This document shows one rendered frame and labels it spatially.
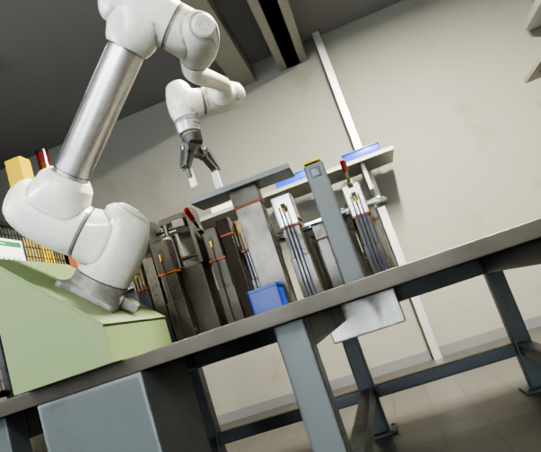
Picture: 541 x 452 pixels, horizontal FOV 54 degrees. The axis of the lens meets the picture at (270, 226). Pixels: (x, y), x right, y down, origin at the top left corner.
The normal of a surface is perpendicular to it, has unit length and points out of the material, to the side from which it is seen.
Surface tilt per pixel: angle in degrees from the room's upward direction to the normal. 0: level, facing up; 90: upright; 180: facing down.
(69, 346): 90
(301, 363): 90
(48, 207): 110
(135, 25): 118
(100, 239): 103
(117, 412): 90
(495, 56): 90
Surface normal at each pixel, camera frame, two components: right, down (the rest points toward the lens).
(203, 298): -0.18, -0.13
